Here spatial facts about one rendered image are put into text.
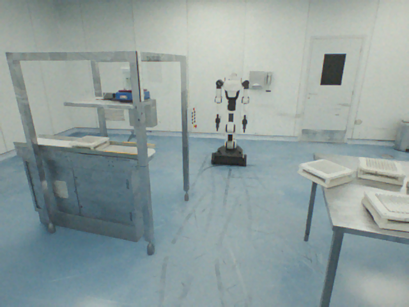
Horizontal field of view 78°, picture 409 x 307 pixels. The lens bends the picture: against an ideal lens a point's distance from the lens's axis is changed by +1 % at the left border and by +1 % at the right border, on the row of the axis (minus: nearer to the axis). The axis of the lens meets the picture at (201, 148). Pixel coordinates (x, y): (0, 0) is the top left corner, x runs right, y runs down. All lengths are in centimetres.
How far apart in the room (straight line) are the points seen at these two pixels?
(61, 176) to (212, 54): 400
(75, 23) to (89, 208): 492
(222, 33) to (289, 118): 227
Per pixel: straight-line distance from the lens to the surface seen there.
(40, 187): 283
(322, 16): 585
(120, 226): 260
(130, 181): 228
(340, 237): 147
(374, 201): 156
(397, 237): 148
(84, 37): 673
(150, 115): 218
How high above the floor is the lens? 161
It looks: 18 degrees down
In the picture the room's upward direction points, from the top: straight up
